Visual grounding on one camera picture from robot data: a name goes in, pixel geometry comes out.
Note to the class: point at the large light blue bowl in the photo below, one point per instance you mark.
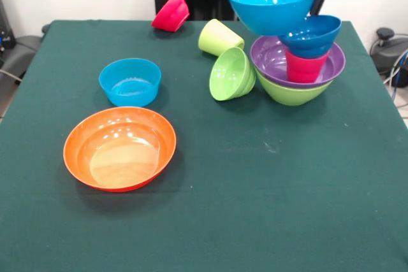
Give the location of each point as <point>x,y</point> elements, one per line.
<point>267,11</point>

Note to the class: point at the pink plastic bowl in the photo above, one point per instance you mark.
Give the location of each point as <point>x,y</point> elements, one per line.
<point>170,14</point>

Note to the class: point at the large green bowl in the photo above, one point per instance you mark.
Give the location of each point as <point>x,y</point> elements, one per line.
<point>293,95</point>

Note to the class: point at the small ribbed green bowl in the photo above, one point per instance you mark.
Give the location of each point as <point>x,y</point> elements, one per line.
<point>228,74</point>

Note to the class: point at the orange plastic bowl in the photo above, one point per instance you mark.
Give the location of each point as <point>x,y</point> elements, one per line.
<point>121,160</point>

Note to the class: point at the dark green table cloth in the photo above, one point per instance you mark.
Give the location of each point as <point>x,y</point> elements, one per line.
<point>318,237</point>

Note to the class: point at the purple plastic bowl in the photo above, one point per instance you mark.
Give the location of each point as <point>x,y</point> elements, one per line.
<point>267,61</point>

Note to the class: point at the ribbed light blue bowl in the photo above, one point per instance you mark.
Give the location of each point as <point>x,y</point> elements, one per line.
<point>127,90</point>

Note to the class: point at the green plastic cup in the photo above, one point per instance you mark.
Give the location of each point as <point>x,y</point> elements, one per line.
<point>216,38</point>

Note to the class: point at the red plastic cup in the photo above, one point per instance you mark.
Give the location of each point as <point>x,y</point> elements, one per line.
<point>304,69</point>

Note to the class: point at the black box device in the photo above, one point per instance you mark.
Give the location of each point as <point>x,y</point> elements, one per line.
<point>6,30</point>

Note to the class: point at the dark blue bowl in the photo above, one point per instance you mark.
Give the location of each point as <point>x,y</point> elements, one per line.
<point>312,42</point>

